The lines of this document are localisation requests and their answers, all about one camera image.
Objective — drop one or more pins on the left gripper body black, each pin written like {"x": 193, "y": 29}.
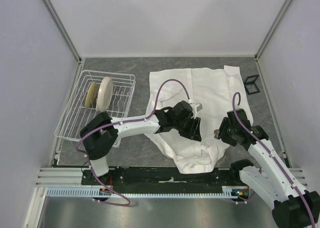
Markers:
{"x": 184, "y": 127}

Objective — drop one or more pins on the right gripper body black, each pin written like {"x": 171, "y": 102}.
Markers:
{"x": 227, "y": 132}

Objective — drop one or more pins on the white shirt garment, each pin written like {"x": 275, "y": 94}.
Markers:
{"x": 214, "y": 89}

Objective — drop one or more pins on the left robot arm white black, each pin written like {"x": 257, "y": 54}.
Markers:
{"x": 100, "y": 134}

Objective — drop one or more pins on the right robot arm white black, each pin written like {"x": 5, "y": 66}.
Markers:
{"x": 291, "y": 204}

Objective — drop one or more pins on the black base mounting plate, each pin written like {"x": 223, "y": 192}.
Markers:
{"x": 124, "y": 176}

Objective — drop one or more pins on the black square open case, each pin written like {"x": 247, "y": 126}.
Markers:
{"x": 250, "y": 85}

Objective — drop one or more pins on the cream plate large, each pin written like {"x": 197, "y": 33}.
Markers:
{"x": 104, "y": 94}

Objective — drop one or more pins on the beige plate small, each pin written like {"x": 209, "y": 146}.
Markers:
{"x": 91, "y": 95}

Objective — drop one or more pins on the light blue cable duct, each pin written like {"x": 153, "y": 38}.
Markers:
{"x": 99, "y": 193}

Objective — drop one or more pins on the white wire dish rack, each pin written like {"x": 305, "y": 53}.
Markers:
{"x": 76, "y": 116}

